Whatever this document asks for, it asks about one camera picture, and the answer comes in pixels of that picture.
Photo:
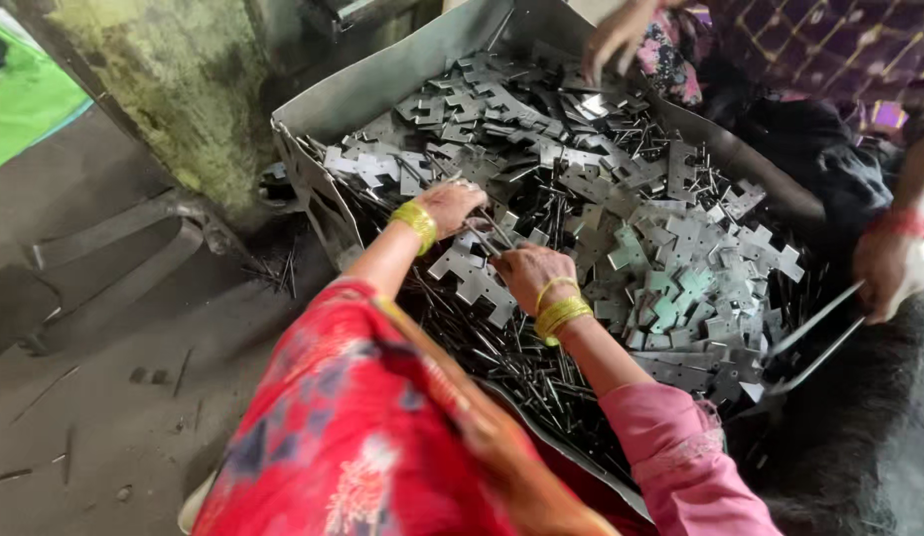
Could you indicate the person's right hand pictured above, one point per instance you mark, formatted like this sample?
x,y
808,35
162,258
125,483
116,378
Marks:
x,y
538,269

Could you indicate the person's left hand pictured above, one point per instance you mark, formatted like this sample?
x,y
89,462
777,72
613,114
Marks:
x,y
450,207

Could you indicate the person's right fingers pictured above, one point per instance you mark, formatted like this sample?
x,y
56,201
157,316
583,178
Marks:
x,y
505,272

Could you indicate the person's left fingers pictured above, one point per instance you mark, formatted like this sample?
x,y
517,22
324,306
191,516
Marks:
x,y
473,210

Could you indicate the single long metal pin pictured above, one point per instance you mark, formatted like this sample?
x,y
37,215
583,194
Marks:
x,y
497,232

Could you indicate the single grey hinge plate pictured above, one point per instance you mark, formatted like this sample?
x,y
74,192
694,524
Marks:
x,y
473,283

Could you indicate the yellow left wrist bangle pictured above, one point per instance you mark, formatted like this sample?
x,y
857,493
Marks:
x,y
417,222

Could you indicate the yellow right wrist bangles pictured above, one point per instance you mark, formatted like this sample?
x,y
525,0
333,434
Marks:
x,y
558,313

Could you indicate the heap of thin metal pins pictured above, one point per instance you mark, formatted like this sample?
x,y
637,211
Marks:
x,y
521,365

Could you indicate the large sheet metal tray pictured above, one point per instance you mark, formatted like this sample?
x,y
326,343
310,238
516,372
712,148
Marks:
x,y
372,89

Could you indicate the heap of metal hinge plates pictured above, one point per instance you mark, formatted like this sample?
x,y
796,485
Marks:
x,y
655,223

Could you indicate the loose pins on floor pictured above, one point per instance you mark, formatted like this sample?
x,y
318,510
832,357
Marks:
x,y
275,272

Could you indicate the person's red patterned garment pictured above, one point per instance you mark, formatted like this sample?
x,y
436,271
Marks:
x,y
342,432

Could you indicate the person's pink sleeve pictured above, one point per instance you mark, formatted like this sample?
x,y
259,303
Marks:
x,y
678,461

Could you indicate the long flat metal strip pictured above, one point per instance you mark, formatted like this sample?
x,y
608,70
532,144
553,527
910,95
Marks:
x,y
812,327

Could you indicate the dark metal floor bars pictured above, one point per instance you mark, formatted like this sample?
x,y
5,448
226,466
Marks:
x,y
112,260

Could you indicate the red wrist bangle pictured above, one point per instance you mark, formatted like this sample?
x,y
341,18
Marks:
x,y
905,222

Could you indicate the green cloth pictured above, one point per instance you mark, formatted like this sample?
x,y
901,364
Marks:
x,y
26,97

